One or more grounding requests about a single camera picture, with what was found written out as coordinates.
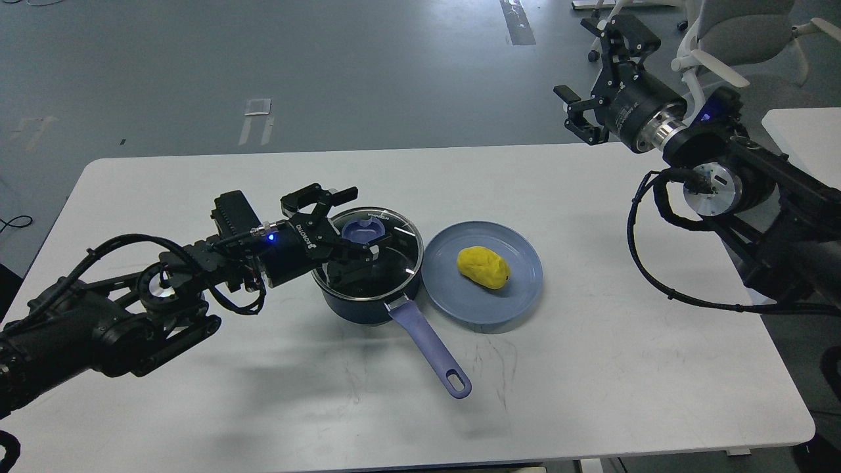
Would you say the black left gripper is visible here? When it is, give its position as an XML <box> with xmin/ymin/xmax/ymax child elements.
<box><xmin>261</xmin><ymin>185</ymin><xmax>397</xmax><ymax>288</ymax></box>

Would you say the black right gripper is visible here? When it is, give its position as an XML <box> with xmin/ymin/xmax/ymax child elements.
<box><xmin>553</xmin><ymin>13</ymin><xmax>688</xmax><ymax>154</ymax></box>

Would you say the glass lid purple knob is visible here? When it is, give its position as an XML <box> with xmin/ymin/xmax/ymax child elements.
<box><xmin>312</xmin><ymin>207</ymin><xmax>424</xmax><ymax>303</ymax></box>

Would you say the yellow potato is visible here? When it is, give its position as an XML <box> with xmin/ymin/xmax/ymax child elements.
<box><xmin>456</xmin><ymin>246</ymin><xmax>511</xmax><ymax>290</ymax></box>

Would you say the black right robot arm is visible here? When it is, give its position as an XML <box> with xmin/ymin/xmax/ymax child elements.
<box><xmin>555</xmin><ymin>14</ymin><xmax>840</xmax><ymax>315</ymax></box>

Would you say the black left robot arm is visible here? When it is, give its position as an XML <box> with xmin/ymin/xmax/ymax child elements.
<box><xmin>1</xmin><ymin>183</ymin><xmax>392</xmax><ymax>417</ymax></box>

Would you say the white chair base with casters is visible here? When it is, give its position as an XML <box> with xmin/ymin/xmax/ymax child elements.
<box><xmin>572</xmin><ymin>1</ymin><xmax>702</xmax><ymax>35</ymax></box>

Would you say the blue plate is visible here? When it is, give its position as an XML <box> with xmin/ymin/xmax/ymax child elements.
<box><xmin>422</xmin><ymin>221</ymin><xmax>543</xmax><ymax>326</ymax></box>

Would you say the white grey office chair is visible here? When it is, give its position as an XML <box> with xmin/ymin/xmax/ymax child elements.
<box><xmin>671</xmin><ymin>1</ymin><xmax>839</xmax><ymax>121</ymax></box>

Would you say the white side table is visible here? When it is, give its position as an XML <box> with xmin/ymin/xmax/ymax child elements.
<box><xmin>761</xmin><ymin>107</ymin><xmax>840</xmax><ymax>189</ymax></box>

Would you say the dark blue saucepan purple handle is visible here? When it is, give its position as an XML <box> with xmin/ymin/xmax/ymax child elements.
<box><xmin>312</xmin><ymin>207</ymin><xmax>472</xmax><ymax>399</ymax></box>

